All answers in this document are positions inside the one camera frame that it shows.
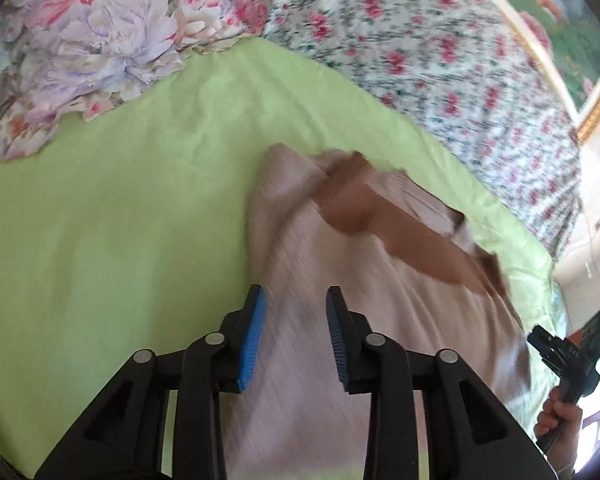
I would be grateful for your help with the person's right hand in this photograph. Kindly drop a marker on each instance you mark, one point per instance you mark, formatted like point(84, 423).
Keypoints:
point(556, 413)

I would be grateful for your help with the beige knit sweater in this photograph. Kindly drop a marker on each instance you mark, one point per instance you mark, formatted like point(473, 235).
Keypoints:
point(402, 258)

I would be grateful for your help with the gold framed landscape painting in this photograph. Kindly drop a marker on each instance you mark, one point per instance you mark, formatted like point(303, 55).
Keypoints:
point(565, 36)

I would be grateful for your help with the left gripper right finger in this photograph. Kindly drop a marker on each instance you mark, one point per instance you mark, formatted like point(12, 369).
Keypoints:
point(470, 434)

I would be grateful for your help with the white rose floral quilt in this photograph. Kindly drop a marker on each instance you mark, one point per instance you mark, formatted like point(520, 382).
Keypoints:
point(459, 70)

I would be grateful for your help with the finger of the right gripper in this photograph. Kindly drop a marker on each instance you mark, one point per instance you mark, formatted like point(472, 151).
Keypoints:
point(551, 349)

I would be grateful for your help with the pastel peony floral pillow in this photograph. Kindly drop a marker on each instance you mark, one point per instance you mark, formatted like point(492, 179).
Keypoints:
point(91, 56)

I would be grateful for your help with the light green bed sheet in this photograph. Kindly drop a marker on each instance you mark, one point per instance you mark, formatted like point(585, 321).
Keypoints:
point(129, 231)

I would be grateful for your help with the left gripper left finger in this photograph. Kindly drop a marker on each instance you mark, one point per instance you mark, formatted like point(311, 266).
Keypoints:
point(120, 434)

